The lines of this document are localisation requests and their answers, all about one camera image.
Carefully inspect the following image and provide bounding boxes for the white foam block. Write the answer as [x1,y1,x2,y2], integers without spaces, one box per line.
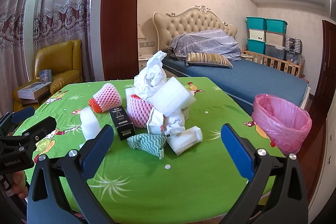
[80,107,101,141]

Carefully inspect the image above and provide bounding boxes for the pink foam net orange end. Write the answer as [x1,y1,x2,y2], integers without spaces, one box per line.
[88,83,122,113]

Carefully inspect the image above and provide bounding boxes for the black product box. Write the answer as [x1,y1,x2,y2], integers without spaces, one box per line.
[109,106,135,140]

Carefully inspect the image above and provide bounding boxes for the green wavy patterned cloth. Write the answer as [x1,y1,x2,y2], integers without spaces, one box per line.
[126,134,167,160]

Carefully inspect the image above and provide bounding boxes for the pink foam fruit net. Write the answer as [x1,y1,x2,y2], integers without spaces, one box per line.
[126,94,153,128]

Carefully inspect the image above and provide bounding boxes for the white tissue pack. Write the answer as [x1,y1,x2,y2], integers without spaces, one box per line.
[167,126,203,156]

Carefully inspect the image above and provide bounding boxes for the white paper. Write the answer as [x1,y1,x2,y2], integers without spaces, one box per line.
[146,108,186,136]

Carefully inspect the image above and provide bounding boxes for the beige printed carton box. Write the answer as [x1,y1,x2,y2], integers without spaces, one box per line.
[181,107,190,121]

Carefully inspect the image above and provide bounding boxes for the white plastic bag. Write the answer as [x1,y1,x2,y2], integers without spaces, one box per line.
[134,51,167,101]

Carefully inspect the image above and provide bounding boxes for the large white foam pad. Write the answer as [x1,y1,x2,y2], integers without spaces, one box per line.
[148,77,196,117]

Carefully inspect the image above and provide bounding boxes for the white box on armchair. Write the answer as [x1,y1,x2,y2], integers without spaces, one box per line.
[18,82,51,100]

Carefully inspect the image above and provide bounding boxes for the small blue booklet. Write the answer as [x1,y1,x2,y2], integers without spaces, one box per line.
[39,69,52,82]

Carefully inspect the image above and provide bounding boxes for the green cartoon tablecloth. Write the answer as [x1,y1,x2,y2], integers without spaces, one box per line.
[12,77,285,224]

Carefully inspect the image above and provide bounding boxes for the yellow leather armchair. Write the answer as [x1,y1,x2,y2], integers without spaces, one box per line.
[12,39,83,111]

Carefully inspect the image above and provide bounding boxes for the bed with blue sheet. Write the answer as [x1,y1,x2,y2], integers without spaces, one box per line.
[163,56,310,115]

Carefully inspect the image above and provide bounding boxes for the dark wooden door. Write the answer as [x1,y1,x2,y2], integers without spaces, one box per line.
[309,20,336,119]

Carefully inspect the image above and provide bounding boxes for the lace patterned curtain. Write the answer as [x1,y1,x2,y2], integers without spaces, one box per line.
[1,0,94,114]

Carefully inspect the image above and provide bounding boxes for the white nightstand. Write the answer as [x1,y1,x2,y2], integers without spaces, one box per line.
[138,53,153,71]

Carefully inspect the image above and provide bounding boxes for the checkered bag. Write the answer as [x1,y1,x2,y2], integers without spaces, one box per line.
[285,36,302,54]

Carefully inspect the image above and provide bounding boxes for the striped brown pillow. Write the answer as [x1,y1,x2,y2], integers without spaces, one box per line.
[186,52,233,68]

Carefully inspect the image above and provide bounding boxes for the stacked storage bins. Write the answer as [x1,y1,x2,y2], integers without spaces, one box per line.
[246,16,288,60]

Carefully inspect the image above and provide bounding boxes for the grey-purple folded duvet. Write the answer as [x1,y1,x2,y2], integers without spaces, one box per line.
[168,29,242,61]

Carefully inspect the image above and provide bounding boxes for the dark red wooden panel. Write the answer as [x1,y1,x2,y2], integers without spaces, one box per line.
[100,0,138,80]

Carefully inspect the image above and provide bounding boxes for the beige tufted headboard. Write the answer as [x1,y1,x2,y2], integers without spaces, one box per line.
[152,5,238,52]

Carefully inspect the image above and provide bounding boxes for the wooden crib rail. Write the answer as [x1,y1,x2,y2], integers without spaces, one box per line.
[241,47,304,78]

